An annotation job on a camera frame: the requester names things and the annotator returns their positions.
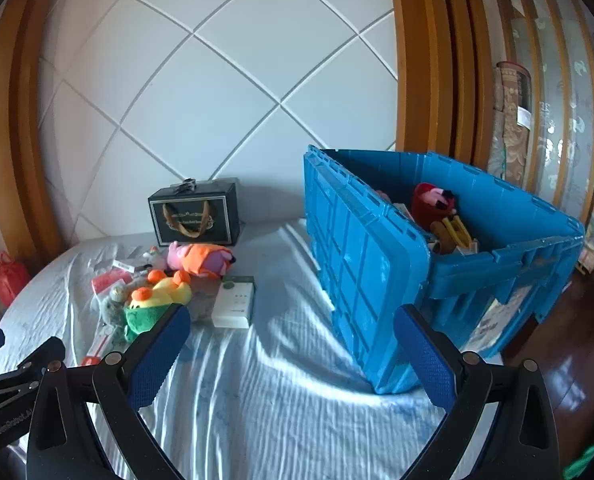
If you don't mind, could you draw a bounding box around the red plush toy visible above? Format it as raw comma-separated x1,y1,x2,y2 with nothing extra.
411,182,458,231

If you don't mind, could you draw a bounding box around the wooden toy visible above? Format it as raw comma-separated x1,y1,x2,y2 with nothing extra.
429,215,480,256

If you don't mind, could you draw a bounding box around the clear plastic package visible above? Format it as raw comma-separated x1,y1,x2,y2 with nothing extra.
189,277,223,323

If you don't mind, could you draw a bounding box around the blue plastic storage crate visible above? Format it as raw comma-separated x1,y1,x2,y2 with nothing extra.
303,145,586,395

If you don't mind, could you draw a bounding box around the pink tissue pack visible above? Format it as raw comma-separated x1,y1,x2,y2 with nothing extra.
91,270,130,295

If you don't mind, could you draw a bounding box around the green patterned cloth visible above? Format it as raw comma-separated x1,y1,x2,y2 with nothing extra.
562,395,594,480

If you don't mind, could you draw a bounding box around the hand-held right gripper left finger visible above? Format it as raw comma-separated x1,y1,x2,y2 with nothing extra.
27,304,193,480

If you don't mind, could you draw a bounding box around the small white and pink box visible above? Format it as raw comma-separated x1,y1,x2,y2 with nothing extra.
111,258,149,274

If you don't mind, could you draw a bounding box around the pink and orange plush toy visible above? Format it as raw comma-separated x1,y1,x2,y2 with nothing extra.
166,241,238,278

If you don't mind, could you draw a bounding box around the red bag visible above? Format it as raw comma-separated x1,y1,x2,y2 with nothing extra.
0,251,30,308

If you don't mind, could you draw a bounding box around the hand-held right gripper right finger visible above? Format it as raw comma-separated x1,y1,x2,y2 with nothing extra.
394,304,560,480

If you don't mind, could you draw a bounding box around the white flat box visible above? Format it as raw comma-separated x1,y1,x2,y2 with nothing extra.
211,281,255,330

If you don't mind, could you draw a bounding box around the grey plush toy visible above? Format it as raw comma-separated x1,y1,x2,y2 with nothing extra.
98,282,130,328

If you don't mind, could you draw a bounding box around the wooden wall frame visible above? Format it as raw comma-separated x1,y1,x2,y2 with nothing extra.
0,0,78,261
387,0,495,171

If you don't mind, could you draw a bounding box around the yellow duck plush toy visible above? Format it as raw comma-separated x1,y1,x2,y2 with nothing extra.
122,270,193,343

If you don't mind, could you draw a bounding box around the red and white tube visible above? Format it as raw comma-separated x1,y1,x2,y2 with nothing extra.
81,325,123,367

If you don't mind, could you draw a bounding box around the wooden frosted glass partition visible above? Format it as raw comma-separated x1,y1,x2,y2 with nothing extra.
489,0,594,226

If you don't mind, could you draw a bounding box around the rolled patterned carpet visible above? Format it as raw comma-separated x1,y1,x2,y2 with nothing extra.
487,60,534,181

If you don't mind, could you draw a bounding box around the black gift bag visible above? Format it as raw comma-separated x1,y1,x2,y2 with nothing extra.
148,176,242,247

